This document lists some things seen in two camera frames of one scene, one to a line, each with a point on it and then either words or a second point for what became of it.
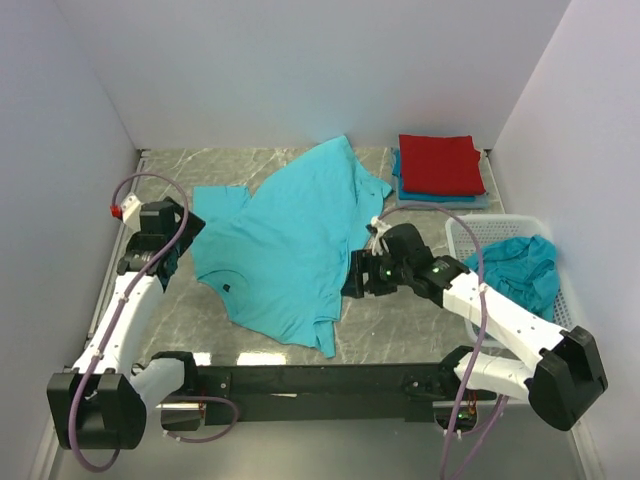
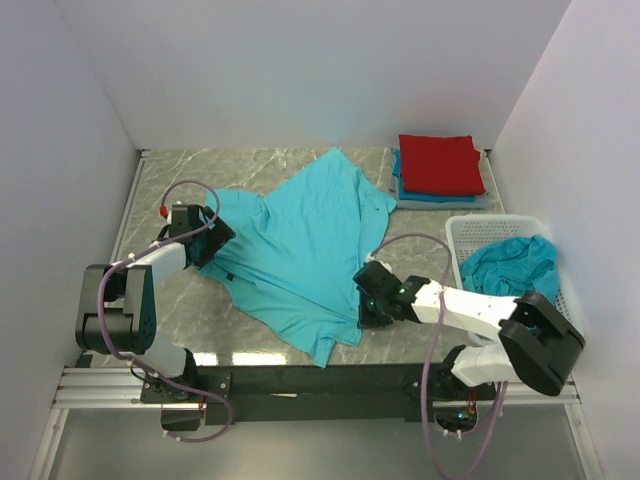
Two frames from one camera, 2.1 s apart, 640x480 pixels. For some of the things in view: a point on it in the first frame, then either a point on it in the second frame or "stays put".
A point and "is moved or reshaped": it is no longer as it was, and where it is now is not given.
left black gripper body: [191, 229] -> [210, 240]
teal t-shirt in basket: [524, 268] stays put
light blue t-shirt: [282, 258] is moved or reshaped
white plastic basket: [495, 229] stays put
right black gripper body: [399, 271] -> [372, 311]
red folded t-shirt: [440, 165] stays put
